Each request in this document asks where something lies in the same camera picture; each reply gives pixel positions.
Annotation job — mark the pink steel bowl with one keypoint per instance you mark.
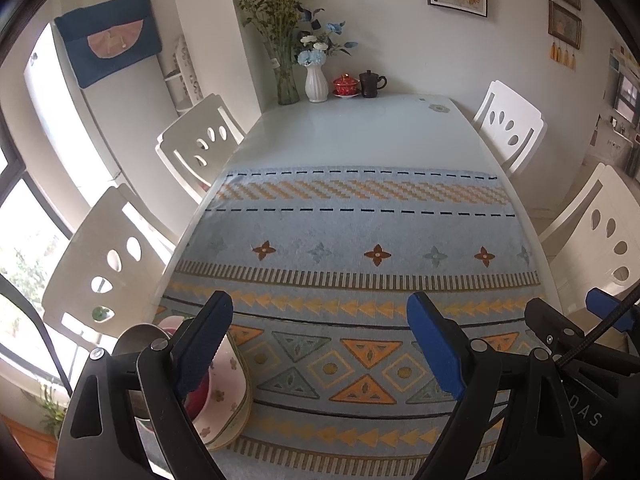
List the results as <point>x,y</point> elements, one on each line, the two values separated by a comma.
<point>197,399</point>

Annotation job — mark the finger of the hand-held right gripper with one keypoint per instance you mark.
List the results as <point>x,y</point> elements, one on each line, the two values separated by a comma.
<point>605,302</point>
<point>550,322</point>

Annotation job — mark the patterned table mat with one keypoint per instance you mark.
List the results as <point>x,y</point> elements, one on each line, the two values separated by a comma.
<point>350,230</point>

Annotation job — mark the green potted plant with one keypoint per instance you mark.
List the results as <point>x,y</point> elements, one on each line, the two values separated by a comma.
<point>50,405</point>

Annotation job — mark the yellow tassel ornament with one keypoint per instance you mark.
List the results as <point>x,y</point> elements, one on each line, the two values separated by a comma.
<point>562,55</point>

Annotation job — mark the dark brown mug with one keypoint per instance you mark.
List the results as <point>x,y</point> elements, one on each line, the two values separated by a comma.
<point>370,85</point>

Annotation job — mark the white refrigerator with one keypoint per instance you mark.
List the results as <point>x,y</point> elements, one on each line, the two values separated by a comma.
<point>65,110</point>

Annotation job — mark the glass vase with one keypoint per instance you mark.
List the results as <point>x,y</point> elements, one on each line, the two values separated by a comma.
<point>287,92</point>

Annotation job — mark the blue and white flowers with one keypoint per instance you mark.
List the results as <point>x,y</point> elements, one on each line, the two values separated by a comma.
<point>312,55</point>

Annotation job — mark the wall shelf unit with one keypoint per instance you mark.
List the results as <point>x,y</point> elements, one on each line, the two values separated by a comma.
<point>625,100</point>

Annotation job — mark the white dining chair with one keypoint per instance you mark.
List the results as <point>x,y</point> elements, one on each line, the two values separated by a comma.
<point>175,160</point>
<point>532,125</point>
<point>575,260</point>
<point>70,285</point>

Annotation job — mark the blue cloth cover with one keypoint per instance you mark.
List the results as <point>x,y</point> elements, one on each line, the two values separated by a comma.
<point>80,25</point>

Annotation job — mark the dried yellow flower bouquet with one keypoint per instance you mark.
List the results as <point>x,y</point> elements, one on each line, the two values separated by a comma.
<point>272,15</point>

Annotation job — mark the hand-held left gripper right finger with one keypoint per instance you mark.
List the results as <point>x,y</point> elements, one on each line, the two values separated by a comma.
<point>440,350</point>

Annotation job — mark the small octagonal floral plate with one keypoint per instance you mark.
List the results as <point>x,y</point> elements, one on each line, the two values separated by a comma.
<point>222,380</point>

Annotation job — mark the white shelf rack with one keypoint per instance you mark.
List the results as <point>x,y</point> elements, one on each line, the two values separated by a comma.
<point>185,75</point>

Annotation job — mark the white ribbed vase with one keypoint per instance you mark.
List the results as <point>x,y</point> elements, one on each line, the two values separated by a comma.
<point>316,87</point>

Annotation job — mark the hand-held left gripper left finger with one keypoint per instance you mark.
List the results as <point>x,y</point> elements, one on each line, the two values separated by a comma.
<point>205,345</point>

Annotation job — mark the dark framed window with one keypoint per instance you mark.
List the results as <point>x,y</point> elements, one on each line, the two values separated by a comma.
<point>25,240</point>

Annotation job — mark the pink ceramic bowl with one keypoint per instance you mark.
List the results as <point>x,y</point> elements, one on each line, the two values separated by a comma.
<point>175,321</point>

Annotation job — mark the red lidded teacup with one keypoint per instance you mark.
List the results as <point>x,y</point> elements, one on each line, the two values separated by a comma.
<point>345,85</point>

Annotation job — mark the blue steel bowl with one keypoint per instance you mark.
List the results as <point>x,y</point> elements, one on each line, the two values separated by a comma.
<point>137,342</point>

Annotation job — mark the large octagonal tree-print plate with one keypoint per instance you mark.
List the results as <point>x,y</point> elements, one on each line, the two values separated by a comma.
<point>210,432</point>

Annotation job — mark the round leaf-print plate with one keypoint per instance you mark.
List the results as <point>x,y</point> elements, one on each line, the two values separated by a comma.
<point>235,435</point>

